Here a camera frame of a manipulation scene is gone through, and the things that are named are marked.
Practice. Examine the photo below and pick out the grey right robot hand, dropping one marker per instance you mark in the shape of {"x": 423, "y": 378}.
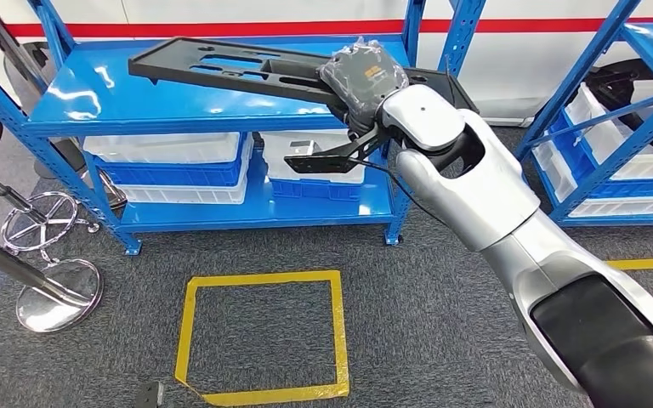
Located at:
{"x": 363, "y": 73}

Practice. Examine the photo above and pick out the black plastic plate frame part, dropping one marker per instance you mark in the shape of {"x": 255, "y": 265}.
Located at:
{"x": 163, "y": 65}

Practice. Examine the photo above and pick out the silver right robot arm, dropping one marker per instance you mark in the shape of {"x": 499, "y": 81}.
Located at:
{"x": 484, "y": 197}

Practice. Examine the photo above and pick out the blue metal shelf rack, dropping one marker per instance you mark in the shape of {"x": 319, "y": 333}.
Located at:
{"x": 146, "y": 110}

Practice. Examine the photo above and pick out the red barrier belt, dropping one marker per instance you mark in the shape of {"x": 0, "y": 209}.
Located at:
{"x": 247, "y": 28}

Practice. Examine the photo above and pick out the white car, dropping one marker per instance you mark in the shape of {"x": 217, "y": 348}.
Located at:
{"x": 518, "y": 73}

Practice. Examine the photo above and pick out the blue metal rack on casters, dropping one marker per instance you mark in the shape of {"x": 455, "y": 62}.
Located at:
{"x": 585, "y": 67}

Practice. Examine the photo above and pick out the yellow floor tape square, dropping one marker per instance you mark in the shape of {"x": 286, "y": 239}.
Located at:
{"x": 259, "y": 277}

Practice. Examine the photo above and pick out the yellow floor tape line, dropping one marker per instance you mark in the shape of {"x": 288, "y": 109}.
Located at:
{"x": 647, "y": 263}

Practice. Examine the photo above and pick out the chrome stanchion with disc base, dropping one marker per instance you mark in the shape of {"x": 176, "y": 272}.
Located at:
{"x": 59, "y": 298}

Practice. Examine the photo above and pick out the dark grey robot foot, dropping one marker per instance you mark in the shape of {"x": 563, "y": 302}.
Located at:
{"x": 151, "y": 395}

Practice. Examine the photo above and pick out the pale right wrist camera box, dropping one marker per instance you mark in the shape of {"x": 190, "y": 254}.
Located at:
{"x": 302, "y": 148}

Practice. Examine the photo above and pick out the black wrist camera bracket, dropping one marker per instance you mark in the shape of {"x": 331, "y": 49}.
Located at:
{"x": 321, "y": 164}

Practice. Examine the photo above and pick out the black-headed stanchion post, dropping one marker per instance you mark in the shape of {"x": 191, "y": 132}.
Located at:
{"x": 5, "y": 48}

